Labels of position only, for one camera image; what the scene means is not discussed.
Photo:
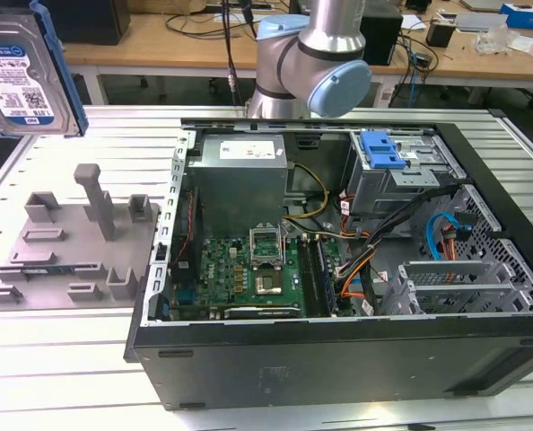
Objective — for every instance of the hard disk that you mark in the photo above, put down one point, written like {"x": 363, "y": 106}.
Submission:
{"x": 15, "y": 67}

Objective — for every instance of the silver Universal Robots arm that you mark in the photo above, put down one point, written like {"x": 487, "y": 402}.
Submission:
{"x": 271, "y": 67}

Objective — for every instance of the grey power supply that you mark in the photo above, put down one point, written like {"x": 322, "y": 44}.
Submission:
{"x": 235, "y": 188}

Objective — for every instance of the CPU socket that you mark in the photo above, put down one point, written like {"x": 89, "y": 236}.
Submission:
{"x": 268, "y": 283}

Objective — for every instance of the green motherboard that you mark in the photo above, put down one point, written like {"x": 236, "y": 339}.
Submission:
{"x": 224, "y": 269}

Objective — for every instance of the black RAM slot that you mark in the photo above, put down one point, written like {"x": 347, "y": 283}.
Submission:
{"x": 309, "y": 278}

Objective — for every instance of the RAM stick with black chips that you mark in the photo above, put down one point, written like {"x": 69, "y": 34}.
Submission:
{"x": 327, "y": 274}

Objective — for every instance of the black graphics card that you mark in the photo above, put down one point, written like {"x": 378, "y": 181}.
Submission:
{"x": 262, "y": 313}

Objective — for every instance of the grey drive cage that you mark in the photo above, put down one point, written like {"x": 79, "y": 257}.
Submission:
{"x": 383, "y": 188}

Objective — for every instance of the blue plastic latch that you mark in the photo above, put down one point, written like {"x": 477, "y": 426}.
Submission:
{"x": 378, "y": 150}

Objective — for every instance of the black open PC case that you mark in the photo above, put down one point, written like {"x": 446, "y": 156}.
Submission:
{"x": 293, "y": 359}

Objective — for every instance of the grey parts rack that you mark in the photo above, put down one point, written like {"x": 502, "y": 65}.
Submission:
{"x": 69, "y": 260}

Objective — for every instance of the long wooden desk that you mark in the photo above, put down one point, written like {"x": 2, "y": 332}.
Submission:
{"x": 136, "y": 54}

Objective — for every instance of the small black box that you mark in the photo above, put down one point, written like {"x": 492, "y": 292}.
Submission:
{"x": 441, "y": 35}

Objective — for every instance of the cluttered wooden desk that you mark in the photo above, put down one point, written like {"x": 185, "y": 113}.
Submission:
{"x": 473, "y": 63}

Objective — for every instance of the large black box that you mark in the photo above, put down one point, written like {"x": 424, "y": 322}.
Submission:
{"x": 96, "y": 22}

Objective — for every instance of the grey flat device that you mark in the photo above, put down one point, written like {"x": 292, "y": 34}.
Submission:
{"x": 479, "y": 21}

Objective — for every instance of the clear plastic bag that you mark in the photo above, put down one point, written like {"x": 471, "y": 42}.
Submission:
{"x": 495, "y": 40}

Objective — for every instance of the blue cardboard box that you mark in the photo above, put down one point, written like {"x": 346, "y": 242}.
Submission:
{"x": 526, "y": 15}

